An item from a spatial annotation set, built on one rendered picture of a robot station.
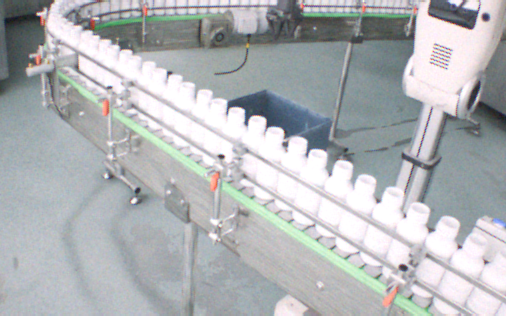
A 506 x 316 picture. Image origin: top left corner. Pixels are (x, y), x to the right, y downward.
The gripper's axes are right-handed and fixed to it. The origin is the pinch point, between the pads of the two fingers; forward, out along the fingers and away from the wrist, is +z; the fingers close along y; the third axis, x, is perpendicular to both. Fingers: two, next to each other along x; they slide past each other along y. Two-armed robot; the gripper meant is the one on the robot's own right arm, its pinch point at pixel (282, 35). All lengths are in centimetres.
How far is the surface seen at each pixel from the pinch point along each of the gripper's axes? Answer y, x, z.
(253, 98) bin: -6.7, -15.0, 29.2
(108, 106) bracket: 53, -13, 16
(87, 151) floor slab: -10, -157, 123
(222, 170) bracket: 52, 33, 13
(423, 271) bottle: 43, 78, 15
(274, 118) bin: -13.6, -9.5, 36.9
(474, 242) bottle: 39, 84, 6
